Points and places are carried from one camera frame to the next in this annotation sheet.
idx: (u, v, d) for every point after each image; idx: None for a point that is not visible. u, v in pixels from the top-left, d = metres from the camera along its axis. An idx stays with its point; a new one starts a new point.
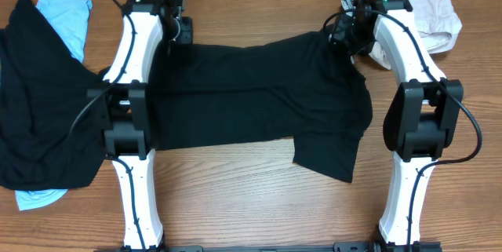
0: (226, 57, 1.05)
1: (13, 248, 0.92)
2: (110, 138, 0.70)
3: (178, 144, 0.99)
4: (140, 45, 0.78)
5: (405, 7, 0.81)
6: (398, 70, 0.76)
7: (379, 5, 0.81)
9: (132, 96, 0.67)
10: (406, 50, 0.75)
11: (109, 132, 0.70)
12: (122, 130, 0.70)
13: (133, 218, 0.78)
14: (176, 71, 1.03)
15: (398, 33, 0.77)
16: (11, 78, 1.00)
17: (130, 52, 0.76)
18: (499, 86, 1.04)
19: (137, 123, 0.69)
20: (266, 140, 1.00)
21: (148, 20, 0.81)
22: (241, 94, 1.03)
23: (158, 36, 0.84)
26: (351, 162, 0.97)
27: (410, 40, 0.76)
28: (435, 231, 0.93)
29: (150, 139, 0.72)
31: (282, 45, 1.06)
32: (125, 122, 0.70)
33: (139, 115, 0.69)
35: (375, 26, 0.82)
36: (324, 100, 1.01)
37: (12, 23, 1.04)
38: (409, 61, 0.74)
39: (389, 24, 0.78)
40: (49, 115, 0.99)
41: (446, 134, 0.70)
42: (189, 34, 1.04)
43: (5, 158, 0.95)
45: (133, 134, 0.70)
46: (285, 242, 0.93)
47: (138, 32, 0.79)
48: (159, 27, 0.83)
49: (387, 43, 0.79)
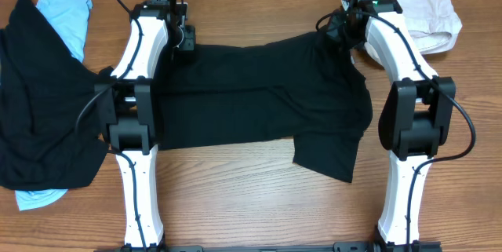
0: (226, 57, 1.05)
1: (14, 248, 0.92)
2: (114, 132, 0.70)
3: (179, 144, 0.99)
4: (146, 47, 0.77)
5: (395, 9, 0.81)
6: (392, 70, 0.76)
7: (369, 8, 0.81)
9: (138, 92, 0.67)
10: (398, 51, 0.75)
11: (113, 126, 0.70)
12: (126, 125, 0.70)
13: (135, 214, 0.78)
14: (176, 71, 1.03)
15: (390, 34, 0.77)
16: (11, 78, 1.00)
17: (136, 51, 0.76)
18: (499, 86, 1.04)
19: (142, 118, 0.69)
20: (266, 140, 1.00)
21: (155, 24, 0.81)
22: (241, 94, 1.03)
23: (164, 40, 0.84)
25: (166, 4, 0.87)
26: (351, 159, 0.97)
27: (401, 40, 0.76)
28: (435, 231, 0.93)
29: (154, 135, 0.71)
31: (282, 45, 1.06)
32: (130, 117, 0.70)
33: (143, 111, 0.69)
35: (367, 27, 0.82)
36: (325, 100, 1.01)
37: (12, 23, 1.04)
38: (402, 61, 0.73)
39: (380, 26, 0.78)
40: (49, 115, 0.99)
41: (441, 132, 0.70)
42: (192, 42, 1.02)
43: (5, 158, 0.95)
45: (137, 129, 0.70)
46: (285, 242, 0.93)
47: (144, 34, 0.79)
48: (165, 32, 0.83)
49: (380, 45, 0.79)
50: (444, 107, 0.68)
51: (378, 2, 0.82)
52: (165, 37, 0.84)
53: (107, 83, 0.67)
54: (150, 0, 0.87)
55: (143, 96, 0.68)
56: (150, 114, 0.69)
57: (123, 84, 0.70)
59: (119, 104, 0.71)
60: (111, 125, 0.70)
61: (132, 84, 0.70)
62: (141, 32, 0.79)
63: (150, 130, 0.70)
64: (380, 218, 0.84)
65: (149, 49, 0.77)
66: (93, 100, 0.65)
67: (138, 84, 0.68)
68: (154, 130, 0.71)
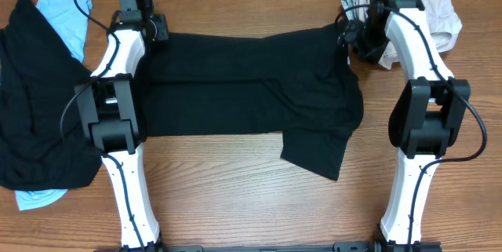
0: (220, 49, 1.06)
1: (14, 248, 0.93)
2: (98, 133, 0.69)
3: (165, 134, 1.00)
4: (122, 55, 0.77)
5: (418, 6, 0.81)
6: (408, 67, 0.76)
7: (391, 2, 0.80)
9: (118, 86, 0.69)
10: (416, 49, 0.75)
11: (96, 128, 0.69)
12: (110, 126, 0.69)
13: (129, 214, 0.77)
14: (167, 61, 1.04)
15: (409, 31, 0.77)
16: (11, 77, 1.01)
17: (114, 57, 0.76)
18: (498, 86, 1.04)
19: (123, 114, 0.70)
20: (254, 133, 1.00)
21: (131, 34, 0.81)
22: (231, 85, 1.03)
23: (141, 49, 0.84)
25: (137, 13, 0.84)
26: (339, 157, 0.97)
27: (421, 38, 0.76)
28: (435, 231, 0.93)
29: (139, 132, 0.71)
31: (278, 40, 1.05)
32: (111, 118, 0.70)
33: (122, 107, 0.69)
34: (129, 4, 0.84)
35: (387, 22, 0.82)
36: (316, 96, 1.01)
37: (12, 23, 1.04)
38: (420, 60, 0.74)
39: (400, 22, 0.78)
40: (49, 115, 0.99)
41: (451, 133, 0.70)
42: (165, 31, 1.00)
43: (5, 158, 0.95)
45: (122, 129, 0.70)
46: (285, 242, 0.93)
47: (121, 42, 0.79)
48: (141, 42, 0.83)
49: (398, 41, 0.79)
50: (457, 110, 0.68)
51: None
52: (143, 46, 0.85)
53: (85, 82, 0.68)
54: (121, 10, 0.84)
55: (121, 90, 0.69)
56: (131, 109, 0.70)
57: (103, 83, 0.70)
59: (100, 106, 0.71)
60: (95, 127, 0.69)
61: (111, 82, 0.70)
62: (118, 40, 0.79)
63: (134, 127, 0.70)
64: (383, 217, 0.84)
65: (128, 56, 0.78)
66: (76, 96, 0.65)
67: (115, 79, 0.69)
68: (137, 128, 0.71)
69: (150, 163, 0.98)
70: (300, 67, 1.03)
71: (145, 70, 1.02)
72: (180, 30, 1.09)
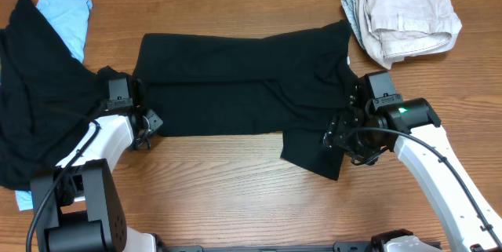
0: (220, 49, 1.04)
1: (14, 248, 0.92)
2: (40, 227, 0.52)
3: (165, 134, 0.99)
4: (103, 136, 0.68)
5: (431, 120, 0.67)
6: (443, 213, 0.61)
7: (395, 118, 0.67)
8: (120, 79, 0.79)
9: (85, 180, 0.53)
10: (452, 191, 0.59)
11: (54, 237, 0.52)
12: (67, 233, 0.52)
13: None
14: (168, 60, 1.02)
15: (434, 165, 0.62)
16: (11, 78, 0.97)
17: (90, 141, 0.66)
18: (498, 86, 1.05)
19: (91, 214, 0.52)
20: (255, 133, 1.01)
21: (116, 121, 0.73)
22: (231, 85, 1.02)
23: (126, 136, 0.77)
25: (129, 100, 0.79)
26: (339, 159, 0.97)
27: (449, 173, 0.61)
28: (435, 231, 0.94)
29: (112, 241, 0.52)
31: (278, 42, 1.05)
32: (78, 220, 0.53)
33: (90, 206, 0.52)
34: (121, 91, 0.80)
35: (397, 145, 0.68)
36: (316, 96, 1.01)
37: (12, 23, 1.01)
38: (462, 213, 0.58)
39: (412, 147, 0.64)
40: (50, 115, 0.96)
41: None
42: (157, 118, 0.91)
43: (5, 158, 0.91)
45: (88, 238, 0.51)
46: (285, 242, 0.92)
47: (103, 126, 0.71)
48: (129, 129, 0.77)
49: (425, 179, 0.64)
50: None
51: (406, 111, 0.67)
52: (129, 134, 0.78)
53: (49, 176, 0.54)
54: (110, 99, 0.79)
55: (90, 187, 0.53)
56: (102, 207, 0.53)
57: (69, 175, 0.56)
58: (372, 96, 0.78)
59: (64, 197, 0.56)
60: (49, 224, 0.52)
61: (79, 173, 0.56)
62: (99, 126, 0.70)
63: (106, 235, 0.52)
64: (394, 242, 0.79)
65: (107, 140, 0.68)
66: (48, 197, 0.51)
67: (82, 170, 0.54)
68: (110, 235, 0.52)
69: (150, 163, 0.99)
70: (301, 67, 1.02)
71: (144, 71, 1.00)
72: (181, 29, 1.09)
